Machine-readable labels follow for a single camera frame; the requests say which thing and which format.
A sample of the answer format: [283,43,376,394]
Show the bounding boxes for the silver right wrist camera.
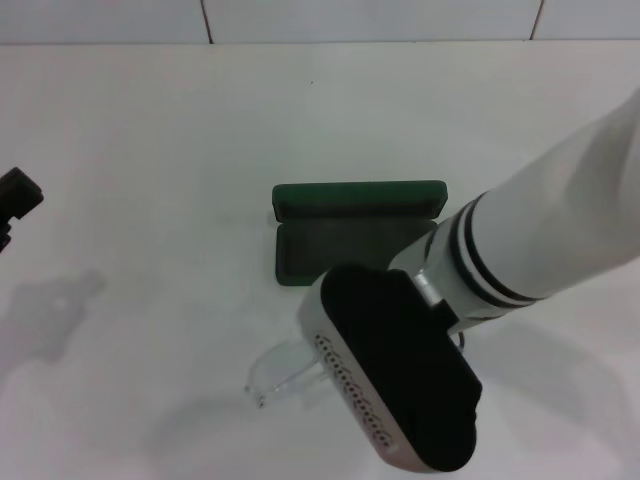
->
[298,263,484,475]

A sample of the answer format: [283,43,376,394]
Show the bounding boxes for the green glasses case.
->
[271,179,448,289]

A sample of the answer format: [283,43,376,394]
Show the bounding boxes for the clear white glasses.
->
[243,338,332,409]

